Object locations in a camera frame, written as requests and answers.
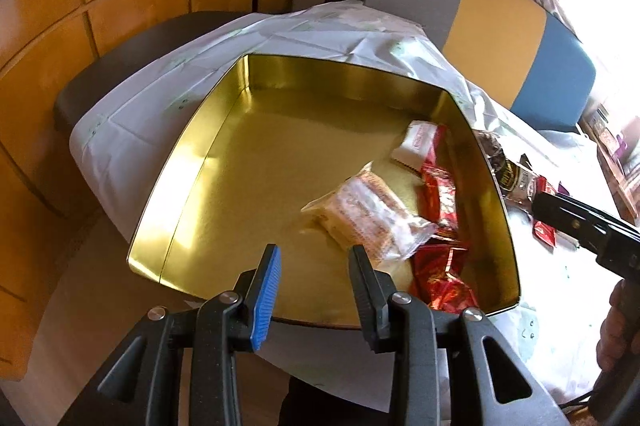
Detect large red snack packet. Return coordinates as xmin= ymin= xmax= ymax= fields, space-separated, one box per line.
xmin=533 ymin=175 xmax=556 ymax=250

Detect black brown foil snack bag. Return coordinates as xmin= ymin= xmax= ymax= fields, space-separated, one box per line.
xmin=474 ymin=130 xmax=538 ymax=212

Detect small red snack packet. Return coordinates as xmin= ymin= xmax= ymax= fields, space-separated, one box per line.
xmin=421 ymin=164 xmax=459 ymax=238

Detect clear orange pastry packet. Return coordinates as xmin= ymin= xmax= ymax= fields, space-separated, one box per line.
xmin=300 ymin=164 xmax=437 ymax=265

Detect white red snack packet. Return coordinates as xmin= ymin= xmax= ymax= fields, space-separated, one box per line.
xmin=390 ymin=120 xmax=447 ymax=172

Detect right hand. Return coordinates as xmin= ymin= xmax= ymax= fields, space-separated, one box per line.
xmin=596 ymin=279 xmax=640 ymax=372

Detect wooden side table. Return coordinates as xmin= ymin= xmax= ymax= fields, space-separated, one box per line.
xmin=579 ymin=102 xmax=639 ymax=227

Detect grey yellow blue headboard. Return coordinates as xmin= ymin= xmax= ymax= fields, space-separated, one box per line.
xmin=364 ymin=0 xmax=596 ymax=131

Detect window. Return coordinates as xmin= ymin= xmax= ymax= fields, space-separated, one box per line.
xmin=558 ymin=0 xmax=639 ymax=128

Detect cloud print tablecloth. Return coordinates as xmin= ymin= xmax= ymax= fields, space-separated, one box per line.
xmin=70 ymin=1 xmax=617 ymax=411

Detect gold tin box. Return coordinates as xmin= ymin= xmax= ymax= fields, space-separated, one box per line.
xmin=128 ymin=54 xmax=521 ymax=330

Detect black cable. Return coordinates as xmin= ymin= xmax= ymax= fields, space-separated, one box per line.
xmin=560 ymin=385 xmax=601 ymax=409

